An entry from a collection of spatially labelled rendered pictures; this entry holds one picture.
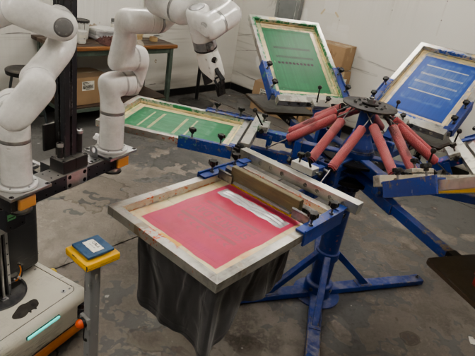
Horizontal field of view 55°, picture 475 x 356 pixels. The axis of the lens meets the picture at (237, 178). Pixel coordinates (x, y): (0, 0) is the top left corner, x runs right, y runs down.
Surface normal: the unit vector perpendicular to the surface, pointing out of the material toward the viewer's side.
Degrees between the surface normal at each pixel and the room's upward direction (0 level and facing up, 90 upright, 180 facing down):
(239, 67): 90
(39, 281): 0
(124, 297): 0
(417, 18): 90
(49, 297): 0
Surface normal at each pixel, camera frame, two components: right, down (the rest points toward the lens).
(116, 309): 0.15, -0.89
